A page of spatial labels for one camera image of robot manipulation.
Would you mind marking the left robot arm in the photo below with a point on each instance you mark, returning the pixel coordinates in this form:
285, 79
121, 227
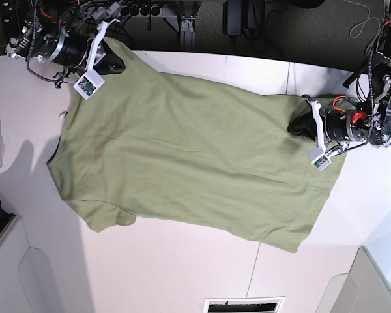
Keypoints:
372, 80

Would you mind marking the black box under table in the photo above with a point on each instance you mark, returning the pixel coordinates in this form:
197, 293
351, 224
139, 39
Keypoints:
241, 15

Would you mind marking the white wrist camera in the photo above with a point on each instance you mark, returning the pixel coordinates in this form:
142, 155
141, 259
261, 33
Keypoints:
88, 84
319, 158

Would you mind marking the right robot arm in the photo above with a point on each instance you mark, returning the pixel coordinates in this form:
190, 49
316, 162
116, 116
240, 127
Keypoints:
27, 24

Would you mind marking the aluminium table frame post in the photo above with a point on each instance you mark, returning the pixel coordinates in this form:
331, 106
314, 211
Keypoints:
185, 29

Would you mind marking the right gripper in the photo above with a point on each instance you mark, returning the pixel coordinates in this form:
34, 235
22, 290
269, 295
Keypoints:
71, 50

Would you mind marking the white vent box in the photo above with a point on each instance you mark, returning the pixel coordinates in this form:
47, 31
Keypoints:
246, 305

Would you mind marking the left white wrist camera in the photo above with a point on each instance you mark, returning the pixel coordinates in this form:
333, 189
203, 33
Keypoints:
319, 158

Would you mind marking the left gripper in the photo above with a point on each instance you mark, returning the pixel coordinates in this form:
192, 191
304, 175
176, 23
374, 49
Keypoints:
337, 127

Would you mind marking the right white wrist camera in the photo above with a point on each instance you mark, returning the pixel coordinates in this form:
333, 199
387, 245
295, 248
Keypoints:
88, 84

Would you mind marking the olive green t-shirt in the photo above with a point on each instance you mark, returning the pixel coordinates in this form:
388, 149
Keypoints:
156, 145

